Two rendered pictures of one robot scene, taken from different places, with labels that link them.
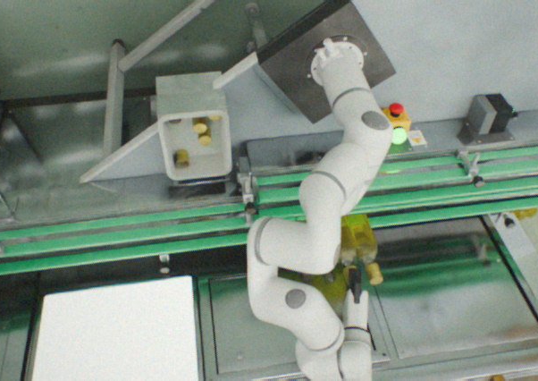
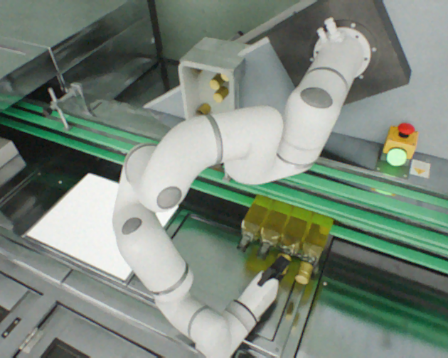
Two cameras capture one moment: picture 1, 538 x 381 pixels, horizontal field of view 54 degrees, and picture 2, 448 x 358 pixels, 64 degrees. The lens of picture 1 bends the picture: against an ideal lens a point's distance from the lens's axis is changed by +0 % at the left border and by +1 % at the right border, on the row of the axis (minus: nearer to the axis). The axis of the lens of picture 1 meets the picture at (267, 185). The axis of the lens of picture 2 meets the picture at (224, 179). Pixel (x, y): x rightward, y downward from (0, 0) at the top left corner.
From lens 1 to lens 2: 0.59 m
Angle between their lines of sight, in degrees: 25
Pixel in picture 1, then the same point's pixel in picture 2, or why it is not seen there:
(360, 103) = (318, 79)
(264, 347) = not seen: hidden behind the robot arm
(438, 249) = (405, 292)
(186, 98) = (210, 55)
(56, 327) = (79, 194)
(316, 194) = (179, 128)
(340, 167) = (232, 119)
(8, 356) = (48, 199)
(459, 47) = not seen: outside the picture
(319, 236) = (149, 166)
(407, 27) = (441, 37)
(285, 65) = (290, 42)
